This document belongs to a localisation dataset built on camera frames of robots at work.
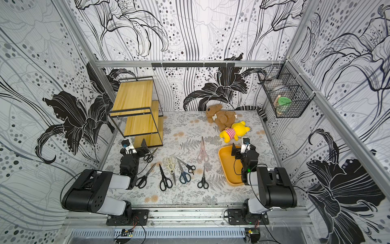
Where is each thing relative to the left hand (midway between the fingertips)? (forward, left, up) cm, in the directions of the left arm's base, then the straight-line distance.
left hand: (139, 142), depth 89 cm
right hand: (+4, -63, 0) cm, 63 cm away
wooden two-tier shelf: (+3, -5, +22) cm, 23 cm away
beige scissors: (-8, -19, -9) cm, 22 cm away
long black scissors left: (-20, -4, -10) cm, 23 cm away
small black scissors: (-5, -4, -11) cm, 13 cm away
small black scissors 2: (-11, -31, -10) cm, 34 cm away
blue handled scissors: (-17, -28, -10) cm, 34 cm away
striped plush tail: (+39, -83, -8) cm, 92 cm away
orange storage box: (-10, -57, -9) cm, 58 cm away
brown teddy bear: (+20, -51, +1) cm, 55 cm away
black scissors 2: (-19, -39, -10) cm, 44 cm away
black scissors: (-20, -18, -10) cm, 28 cm away
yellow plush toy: (+15, -61, -3) cm, 63 cm away
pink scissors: (-2, -38, -10) cm, 40 cm away
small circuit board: (-43, -2, -13) cm, 45 cm away
